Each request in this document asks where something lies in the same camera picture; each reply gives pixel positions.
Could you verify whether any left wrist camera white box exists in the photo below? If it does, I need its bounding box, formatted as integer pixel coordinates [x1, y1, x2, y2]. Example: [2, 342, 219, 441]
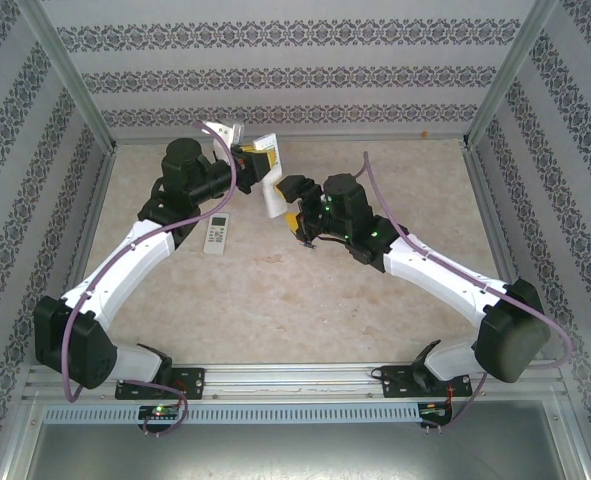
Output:
[194, 118, 247, 151]

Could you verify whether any aluminium corner post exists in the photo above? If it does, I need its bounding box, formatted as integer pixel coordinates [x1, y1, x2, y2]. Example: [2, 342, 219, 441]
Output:
[17, 0, 120, 154]
[462, 0, 561, 151]
[544, 394, 591, 480]
[0, 392, 44, 480]

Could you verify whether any white air conditioner remote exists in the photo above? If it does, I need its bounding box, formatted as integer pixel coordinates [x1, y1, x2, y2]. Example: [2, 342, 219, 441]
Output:
[202, 212, 232, 257]

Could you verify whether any white remote with coloured buttons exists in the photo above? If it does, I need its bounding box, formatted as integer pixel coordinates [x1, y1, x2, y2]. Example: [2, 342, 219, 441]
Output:
[252, 131, 287, 220]

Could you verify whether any green circuit board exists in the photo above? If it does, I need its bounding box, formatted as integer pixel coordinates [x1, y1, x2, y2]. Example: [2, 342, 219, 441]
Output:
[138, 404, 182, 420]
[418, 401, 454, 417]

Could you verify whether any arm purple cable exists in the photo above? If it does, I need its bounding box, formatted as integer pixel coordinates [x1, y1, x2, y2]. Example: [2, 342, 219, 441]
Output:
[357, 152, 575, 432]
[60, 119, 239, 436]

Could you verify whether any aluminium side rail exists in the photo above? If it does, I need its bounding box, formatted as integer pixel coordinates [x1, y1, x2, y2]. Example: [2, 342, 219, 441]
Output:
[460, 142, 536, 301]
[44, 147, 119, 365]

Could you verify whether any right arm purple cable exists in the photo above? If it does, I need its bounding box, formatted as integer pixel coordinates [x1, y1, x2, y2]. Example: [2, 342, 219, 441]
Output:
[357, 152, 575, 432]

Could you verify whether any white slotted cable duct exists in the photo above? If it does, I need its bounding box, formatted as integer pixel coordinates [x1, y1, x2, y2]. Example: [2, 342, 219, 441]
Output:
[42, 403, 422, 424]

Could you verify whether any aluminium mounting rail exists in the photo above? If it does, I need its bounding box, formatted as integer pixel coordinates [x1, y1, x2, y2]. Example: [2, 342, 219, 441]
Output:
[22, 362, 569, 401]

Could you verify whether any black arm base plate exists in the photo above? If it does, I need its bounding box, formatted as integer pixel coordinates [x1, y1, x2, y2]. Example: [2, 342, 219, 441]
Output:
[114, 367, 207, 401]
[378, 364, 475, 400]

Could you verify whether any grey metal sheet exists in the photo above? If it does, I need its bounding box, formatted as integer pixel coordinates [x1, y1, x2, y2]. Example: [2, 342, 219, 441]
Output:
[22, 422, 584, 480]

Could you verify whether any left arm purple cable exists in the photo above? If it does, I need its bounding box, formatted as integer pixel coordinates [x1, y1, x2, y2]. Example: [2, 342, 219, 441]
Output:
[60, 119, 239, 436]

